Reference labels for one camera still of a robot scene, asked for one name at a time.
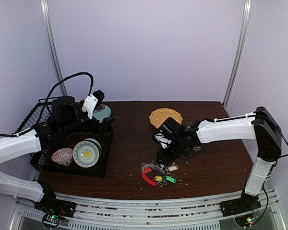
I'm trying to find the red patterned plate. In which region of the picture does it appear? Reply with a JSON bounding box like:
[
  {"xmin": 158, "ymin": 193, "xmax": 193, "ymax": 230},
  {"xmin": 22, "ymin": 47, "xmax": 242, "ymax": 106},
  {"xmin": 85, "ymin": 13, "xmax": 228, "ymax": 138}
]
[{"xmin": 51, "ymin": 148, "xmax": 73, "ymax": 167}]

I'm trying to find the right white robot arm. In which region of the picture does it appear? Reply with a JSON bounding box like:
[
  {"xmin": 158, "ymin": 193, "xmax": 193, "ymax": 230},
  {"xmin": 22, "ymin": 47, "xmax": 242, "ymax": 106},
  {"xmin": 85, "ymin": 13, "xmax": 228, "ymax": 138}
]
[{"xmin": 153, "ymin": 106, "xmax": 282, "ymax": 214}]

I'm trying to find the yellow dotted plate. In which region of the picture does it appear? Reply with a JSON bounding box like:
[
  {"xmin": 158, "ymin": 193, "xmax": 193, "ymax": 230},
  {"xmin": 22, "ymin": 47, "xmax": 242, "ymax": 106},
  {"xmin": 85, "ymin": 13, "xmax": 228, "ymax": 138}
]
[{"xmin": 149, "ymin": 108, "xmax": 183, "ymax": 128}]

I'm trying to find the keyring bundle with coloured tags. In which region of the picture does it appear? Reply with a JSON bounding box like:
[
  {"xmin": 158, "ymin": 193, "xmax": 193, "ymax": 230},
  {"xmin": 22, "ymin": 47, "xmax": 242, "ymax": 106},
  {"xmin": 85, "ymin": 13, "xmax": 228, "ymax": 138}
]
[{"xmin": 141, "ymin": 161, "xmax": 179, "ymax": 187}]

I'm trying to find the light blue flower plate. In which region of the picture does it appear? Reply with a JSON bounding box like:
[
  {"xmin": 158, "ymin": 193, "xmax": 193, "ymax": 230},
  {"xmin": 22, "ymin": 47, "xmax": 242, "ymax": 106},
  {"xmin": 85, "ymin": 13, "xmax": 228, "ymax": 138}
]
[{"xmin": 93, "ymin": 104, "xmax": 111, "ymax": 123}]

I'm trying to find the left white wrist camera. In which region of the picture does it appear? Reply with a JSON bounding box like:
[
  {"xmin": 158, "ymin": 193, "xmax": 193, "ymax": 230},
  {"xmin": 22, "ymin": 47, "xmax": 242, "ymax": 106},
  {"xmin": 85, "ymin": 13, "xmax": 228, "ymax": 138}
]
[{"xmin": 81, "ymin": 90, "xmax": 105, "ymax": 120}]

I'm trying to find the black wire dish rack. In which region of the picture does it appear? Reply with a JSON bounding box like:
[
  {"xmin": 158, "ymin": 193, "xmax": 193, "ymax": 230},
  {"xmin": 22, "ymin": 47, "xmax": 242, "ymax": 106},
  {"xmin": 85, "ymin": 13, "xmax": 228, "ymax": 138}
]
[{"xmin": 17, "ymin": 96, "xmax": 114, "ymax": 179}]

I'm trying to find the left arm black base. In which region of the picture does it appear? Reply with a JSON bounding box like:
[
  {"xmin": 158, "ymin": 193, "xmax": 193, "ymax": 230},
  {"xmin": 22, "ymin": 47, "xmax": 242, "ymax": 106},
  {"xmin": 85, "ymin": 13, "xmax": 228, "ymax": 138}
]
[{"xmin": 34, "ymin": 182, "xmax": 76, "ymax": 230}]

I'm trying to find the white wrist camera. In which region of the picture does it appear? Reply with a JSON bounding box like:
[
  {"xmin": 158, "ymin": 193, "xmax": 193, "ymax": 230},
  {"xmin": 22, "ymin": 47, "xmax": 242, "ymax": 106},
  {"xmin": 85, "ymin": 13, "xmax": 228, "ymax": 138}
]
[
  {"xmin": 81, "ymin": 90, "xmax": 105, "ymax": 120},
  {"xmin": 152, "ymin": 117, "xmax": 185, "ymax": 149}
]

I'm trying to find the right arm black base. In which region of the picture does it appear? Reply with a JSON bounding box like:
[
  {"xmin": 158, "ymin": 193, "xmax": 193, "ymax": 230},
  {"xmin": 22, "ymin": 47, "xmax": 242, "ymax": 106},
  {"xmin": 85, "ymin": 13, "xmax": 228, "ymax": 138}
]
[{"xmin": 219, "ymin": 186, "xmax": 269, "ymax": 229}]

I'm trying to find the aluminium slotted front rail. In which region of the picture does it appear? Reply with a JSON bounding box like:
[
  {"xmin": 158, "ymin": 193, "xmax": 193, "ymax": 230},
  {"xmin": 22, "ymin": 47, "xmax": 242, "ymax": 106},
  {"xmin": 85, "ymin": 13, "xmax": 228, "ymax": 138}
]
[{"xmin": 14, "ymin": 189, "xmax": 285, "ymax": 230}]

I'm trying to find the left aluminium frame post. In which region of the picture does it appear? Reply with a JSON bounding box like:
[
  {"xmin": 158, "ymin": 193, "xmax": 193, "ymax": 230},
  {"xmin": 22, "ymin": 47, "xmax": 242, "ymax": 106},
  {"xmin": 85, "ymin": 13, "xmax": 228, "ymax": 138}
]
[{"xmin": 40, "ymin": 0, "xmax": 68, "ymax": 96}]

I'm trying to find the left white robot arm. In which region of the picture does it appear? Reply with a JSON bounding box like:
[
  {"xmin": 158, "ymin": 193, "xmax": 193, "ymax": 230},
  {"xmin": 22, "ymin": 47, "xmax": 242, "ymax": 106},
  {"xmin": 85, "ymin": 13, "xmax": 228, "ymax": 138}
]
[{"xmin": 0, "ymin": 94, "xmax": 114, "ymax": 213}]

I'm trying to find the aluminium frame post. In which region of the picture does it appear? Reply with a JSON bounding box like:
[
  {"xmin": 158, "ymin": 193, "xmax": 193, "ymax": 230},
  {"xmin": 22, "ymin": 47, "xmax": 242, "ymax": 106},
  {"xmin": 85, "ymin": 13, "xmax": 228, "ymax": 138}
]
[
  {"xmin": 223, "ymin": 0, "xmax": 253, "ymax": 111},
  {"xmin": 40, "ymin": 0, "xmax": 68, "ymax": 96}
]

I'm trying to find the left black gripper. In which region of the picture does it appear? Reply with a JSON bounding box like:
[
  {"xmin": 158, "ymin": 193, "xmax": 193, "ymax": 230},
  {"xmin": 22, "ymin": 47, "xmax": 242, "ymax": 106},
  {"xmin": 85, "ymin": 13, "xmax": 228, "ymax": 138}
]
[{"xmin": 60, "ymin": 99, "xmax": 114, "ymax": 138}]

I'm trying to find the right aluminium frame post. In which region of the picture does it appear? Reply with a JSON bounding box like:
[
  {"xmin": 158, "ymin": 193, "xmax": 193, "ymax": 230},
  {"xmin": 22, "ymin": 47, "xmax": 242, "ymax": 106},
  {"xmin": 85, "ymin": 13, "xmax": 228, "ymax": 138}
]
[{"xmin": 223, "ymin": 0, "xmax": 253, "ymax": 111}]

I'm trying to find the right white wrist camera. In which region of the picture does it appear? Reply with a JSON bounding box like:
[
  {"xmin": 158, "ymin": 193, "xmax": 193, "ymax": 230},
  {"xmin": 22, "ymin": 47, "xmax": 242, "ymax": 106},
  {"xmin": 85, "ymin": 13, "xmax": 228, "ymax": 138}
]
[{"xmin": 152, "ymin": 117, "xmax": 185, "ymax": 149}]

